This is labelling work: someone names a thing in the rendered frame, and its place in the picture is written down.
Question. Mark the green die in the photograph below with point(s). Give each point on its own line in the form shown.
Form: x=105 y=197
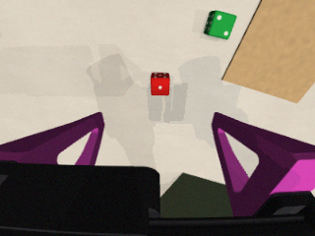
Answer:
x=219 y=24

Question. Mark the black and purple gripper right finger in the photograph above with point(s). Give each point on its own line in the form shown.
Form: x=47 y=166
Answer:
x=286 y=165

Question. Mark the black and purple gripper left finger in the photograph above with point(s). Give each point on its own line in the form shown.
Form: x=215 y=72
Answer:
x=44 y=147

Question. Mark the tan flat mat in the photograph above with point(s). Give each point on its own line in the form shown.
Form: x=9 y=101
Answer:
x=276 y=54

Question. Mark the red die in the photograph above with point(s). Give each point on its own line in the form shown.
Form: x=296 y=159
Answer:
x=160 y=84

